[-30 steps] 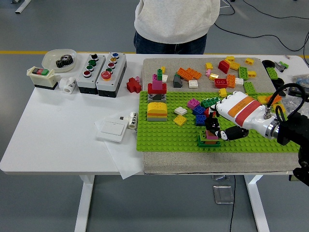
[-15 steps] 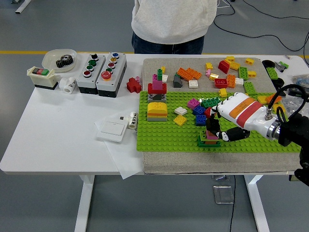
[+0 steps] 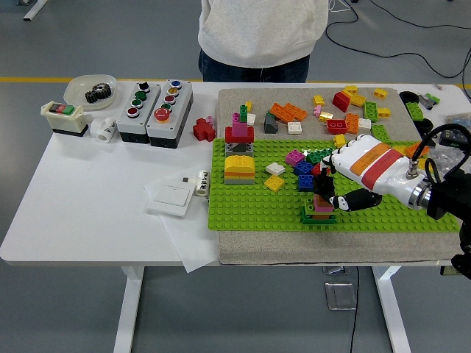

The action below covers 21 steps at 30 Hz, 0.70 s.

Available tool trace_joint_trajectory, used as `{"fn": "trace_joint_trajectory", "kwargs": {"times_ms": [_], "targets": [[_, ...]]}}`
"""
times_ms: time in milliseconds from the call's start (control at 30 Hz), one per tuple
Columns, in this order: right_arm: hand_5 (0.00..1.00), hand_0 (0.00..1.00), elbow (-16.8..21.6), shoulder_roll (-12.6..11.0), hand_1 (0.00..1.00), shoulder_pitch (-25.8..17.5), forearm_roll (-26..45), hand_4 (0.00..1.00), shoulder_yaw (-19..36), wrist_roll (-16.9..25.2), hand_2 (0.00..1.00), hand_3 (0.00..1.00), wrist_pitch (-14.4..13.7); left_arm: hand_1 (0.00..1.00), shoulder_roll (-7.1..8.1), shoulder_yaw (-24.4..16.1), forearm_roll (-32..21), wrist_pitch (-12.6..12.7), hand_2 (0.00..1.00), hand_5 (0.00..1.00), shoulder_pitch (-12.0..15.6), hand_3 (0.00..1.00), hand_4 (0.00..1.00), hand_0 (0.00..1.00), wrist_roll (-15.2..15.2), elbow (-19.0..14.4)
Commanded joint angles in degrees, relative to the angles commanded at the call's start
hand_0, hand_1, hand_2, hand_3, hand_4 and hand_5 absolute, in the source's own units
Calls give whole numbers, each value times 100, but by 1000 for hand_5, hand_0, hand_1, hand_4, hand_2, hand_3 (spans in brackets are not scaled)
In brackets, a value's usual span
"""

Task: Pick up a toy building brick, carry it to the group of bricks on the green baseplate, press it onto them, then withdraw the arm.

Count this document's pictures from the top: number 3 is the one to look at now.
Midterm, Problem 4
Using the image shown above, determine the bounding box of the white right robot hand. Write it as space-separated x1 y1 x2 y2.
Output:
319 134 428 213

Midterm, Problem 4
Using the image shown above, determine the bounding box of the black toy brick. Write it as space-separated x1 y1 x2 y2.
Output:
313 172 336 202

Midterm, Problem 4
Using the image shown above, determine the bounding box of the lime green long brick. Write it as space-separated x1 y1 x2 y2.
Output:
363 101 380 123
370 124 392 143
405 101 425 121

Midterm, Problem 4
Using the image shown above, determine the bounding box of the orange long brick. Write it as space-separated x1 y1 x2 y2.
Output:
344 112 361 135
404 142 430 158
269 102 295 124
283 103 308 121

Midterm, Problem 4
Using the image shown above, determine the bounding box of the red two-stud brick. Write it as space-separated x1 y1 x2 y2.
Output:
326 118 348 135

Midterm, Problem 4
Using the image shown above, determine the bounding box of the dark green long brick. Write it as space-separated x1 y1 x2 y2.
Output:
305 148 334 165

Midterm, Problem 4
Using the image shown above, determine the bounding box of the blue square brick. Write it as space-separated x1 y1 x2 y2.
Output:
293 160 314 177
297 174 316 193

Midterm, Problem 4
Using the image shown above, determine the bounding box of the magenta square brick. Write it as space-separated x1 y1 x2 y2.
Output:
285 149 306 166

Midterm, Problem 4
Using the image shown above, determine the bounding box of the dark green plate brick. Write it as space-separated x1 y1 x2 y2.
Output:
300 204 337 225

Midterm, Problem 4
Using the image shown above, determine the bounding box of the yellow flat square brick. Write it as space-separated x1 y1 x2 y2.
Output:
264 174 285 193

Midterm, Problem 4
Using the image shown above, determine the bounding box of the dark grey slope brick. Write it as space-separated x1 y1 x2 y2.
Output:
263 113 280 135

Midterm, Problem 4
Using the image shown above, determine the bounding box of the green studded baseplate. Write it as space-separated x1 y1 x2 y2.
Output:
207 138 461 233

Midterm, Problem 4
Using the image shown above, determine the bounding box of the yellow domed brick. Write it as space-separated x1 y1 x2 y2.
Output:
224 154 256 171

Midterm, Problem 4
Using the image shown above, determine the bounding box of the light grey brick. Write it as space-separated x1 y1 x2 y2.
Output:
224 175 256 186

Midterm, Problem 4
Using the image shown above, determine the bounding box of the grey arch brick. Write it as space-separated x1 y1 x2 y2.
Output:
224 141 255 154

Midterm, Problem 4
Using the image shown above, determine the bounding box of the wide red brick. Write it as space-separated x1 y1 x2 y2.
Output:
224 126 255 143

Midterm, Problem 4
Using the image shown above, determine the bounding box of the red cross-shaped brick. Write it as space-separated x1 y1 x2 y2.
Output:
192 117 218 143

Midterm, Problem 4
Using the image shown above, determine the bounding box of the clear plastic bag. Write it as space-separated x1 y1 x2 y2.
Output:
428 146 471 174

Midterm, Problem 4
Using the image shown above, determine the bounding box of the grey and green clip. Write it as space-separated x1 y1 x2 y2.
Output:
419 93 442 110

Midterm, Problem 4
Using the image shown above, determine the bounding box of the black electronic device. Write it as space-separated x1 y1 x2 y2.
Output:
439 128 471 146

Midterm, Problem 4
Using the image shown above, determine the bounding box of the bag of blue parts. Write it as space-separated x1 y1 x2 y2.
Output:
445 113 471 129

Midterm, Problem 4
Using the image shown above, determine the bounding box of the metal floor socket plate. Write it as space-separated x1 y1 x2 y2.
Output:
325 282 357 312

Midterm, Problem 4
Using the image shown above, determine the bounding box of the grey-brown mat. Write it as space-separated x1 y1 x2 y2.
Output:
216 87 464 266

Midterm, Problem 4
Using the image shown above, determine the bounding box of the white table leg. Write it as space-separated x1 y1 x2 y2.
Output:
113 265 145 353
371 265 411 353

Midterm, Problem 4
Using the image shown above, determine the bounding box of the white printed cylinder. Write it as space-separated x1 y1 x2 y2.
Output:
194 169 210 198

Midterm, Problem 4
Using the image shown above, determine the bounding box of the person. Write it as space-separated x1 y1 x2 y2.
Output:
197 0 329 84

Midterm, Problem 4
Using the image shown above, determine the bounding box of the white paper sheet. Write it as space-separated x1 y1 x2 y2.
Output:
144 176 222 274

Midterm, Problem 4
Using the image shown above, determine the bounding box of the grey emergency-stop control box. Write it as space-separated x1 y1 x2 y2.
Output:
146 79 194 150

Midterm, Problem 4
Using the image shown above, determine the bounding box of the grey four-button control box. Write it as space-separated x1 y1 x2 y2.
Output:
116 81 162 144

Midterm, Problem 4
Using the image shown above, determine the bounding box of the white pipe tee fitting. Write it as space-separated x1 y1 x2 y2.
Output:
90 116 118 143

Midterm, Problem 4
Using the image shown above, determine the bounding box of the black metal gear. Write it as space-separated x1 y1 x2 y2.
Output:
85 82 113 104

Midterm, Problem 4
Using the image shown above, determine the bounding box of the translucent white bowl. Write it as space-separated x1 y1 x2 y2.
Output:
64 74 118 111

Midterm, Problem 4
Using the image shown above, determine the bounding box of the white table foot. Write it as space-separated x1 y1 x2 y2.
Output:
16 0 49 21

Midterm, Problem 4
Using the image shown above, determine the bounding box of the black strap piece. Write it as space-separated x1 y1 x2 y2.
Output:
414 118 437 146

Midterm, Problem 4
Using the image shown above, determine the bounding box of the black floor cable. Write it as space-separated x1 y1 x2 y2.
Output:
369 0 471 30
325 0 471 79

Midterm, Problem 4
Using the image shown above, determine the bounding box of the thin black hanging cable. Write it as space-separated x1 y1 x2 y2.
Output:
349 265 360 353

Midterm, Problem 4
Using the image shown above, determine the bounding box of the white floor cable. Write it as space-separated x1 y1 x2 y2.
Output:
327 0 355 13

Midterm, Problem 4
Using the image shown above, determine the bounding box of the white wall switch plate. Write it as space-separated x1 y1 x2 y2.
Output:
146 182 195 218

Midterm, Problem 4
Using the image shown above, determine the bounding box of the cream red-green switch box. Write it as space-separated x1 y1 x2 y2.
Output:
40 101 93 138

